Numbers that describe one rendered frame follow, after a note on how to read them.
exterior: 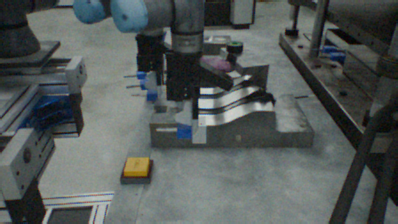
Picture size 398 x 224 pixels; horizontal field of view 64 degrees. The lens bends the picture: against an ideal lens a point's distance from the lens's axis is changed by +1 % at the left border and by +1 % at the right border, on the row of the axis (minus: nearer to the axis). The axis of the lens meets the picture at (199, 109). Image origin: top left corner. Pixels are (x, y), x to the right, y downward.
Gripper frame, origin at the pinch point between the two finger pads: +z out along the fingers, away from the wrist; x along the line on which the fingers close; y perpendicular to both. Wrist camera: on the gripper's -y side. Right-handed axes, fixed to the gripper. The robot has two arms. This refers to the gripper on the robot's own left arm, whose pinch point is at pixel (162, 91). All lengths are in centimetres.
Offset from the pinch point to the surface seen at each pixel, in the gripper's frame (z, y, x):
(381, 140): 13, -74, 12
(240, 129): 3.7, -25.4, 19.2
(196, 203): 10.5, -12.3, 42.3
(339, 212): 6, -44, 49
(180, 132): -3.3, -8.2, 31.3
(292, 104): 4.5, -45.8, 1.7
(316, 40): 2, -76, -68
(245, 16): 69, -89, -422
